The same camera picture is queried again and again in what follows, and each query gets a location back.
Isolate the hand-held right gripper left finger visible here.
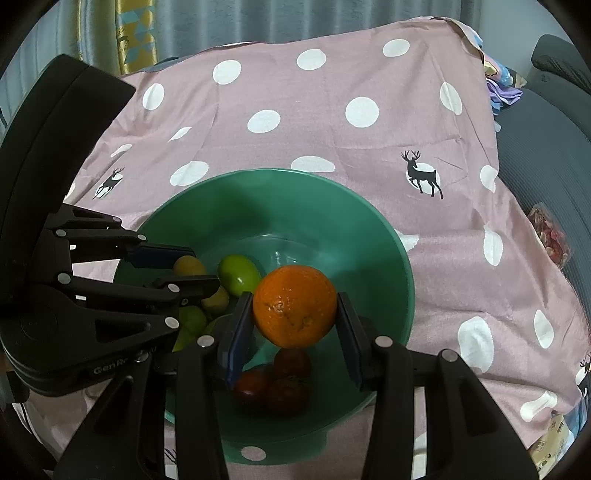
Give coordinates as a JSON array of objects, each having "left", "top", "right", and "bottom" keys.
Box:
[{"left": 55, "top": 292, "right": 254, "bottom": 480}]

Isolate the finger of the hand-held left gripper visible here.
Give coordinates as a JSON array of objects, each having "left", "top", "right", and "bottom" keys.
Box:
[
  {"left": 46, "top": 205, "right": 197, "bottom": 271},
  {"left": 58, "top": 271, "right": 221, "bottom": 345}
]

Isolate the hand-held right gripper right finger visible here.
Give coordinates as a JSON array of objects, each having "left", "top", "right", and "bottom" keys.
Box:
[{"left": 336, "top": 292, "right": 539, "bottom": 480}]

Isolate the small yellowish lime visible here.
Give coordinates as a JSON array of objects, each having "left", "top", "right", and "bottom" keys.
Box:
[{"left": 173, "top": 256, "right": 207, "bottom": 278}]

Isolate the green lime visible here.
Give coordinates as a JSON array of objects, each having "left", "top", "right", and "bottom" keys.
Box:
[
  {"left": 218, "top": 255, "right": 262, "bottom": 297},
  {"left": 178, "top": 305, "right": 208, "bottom": 342},
  {"left": 172, "top": 318, "right": 222, "bottom": 354}
]

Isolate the yellow-green lime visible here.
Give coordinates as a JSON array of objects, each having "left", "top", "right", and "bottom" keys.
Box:
[{"left": 201, "top": 286, "right": 230, "bottom": 317}]

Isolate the small red tomato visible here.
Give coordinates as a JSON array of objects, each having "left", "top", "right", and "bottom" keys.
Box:
[
  {"left": 233, "top": 369, "right": 273, "bottom": 407},
  {"left": 274, "top": 348, "right": 313, "bottom": 380}
]

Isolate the large red tomato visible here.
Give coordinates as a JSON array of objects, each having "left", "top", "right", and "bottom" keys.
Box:
[{"left": 265, "top": 376, "right": 310, "bottom": 414}]

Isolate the orange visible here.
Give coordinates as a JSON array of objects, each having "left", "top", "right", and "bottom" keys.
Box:
[{"left": 252, "top": 264, "right": 338, "bottom": 350}]

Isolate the green plastic bowl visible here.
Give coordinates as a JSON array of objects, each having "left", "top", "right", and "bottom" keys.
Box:
[{"left": 112, "top": 168, "right": 415, "bottom": 464}]

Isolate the yellow patterned curtain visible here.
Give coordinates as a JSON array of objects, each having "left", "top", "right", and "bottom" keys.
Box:
[{"left": 76, "top": 0, "right": 158, "bottom": 77}]

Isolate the pink polka dot blanket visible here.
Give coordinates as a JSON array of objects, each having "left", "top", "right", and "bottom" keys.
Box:
[{"left": 25, "top": 16, "right": 591, "bottom": 480}]

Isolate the beige printed packet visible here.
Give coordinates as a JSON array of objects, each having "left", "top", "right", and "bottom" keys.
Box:
[{"left": 529, "top": 412, "right": 579, "bottom": 472}]

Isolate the clear snack packet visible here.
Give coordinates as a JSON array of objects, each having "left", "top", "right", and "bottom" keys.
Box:
[{"left": 526, "top": 203, "right": 573, "bottom": 269}]

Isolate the grey curtain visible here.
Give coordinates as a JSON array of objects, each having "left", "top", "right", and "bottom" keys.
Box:
[{"left": 0, "top": 0, "right": 467, "bottom": 121}]

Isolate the grey sofa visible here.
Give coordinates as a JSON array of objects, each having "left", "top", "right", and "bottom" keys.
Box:
[{"left": 493, "top": 34, "right": 591, "bottom": 335}]

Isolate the purple clothes pile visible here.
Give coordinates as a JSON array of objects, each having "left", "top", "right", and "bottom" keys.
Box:
[{"left": 480, "top": 50, "right": 525, "bottom": 118}]

